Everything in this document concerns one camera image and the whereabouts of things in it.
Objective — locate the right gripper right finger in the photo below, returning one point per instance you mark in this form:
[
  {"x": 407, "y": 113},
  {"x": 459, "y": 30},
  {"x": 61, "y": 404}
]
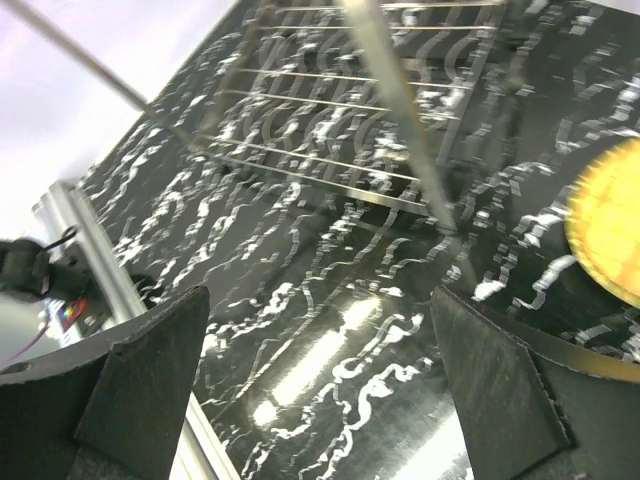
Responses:
[{"x": 532, "y": 406}]

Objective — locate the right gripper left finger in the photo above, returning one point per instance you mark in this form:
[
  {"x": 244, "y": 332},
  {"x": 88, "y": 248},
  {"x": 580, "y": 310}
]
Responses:
[{"x": 108, "y": 407}]

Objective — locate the woven bamboo plate green rim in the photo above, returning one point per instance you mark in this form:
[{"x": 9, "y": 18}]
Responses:
[{"x": 602, "y": 225}]

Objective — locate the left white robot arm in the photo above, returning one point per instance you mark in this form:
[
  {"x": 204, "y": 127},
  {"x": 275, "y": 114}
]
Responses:
[{"x": 29, "y": 275}]

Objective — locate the steel two-tier dish rack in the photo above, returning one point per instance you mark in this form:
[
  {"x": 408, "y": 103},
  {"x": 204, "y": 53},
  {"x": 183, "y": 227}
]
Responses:
[{"x": 282, "y": 88}]

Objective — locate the left small control board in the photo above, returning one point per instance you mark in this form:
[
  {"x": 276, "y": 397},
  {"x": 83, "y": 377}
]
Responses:
[{"x": 73, "y": 314}]

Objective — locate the black marble pattern mat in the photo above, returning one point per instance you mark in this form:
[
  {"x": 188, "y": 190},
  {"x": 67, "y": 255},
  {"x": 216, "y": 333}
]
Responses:
[{"x": 320, "y": 359}]

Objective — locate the aluminium mounting rail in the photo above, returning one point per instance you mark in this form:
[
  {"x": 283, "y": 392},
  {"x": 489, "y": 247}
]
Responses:
[{"x": 200, "y": 454}]

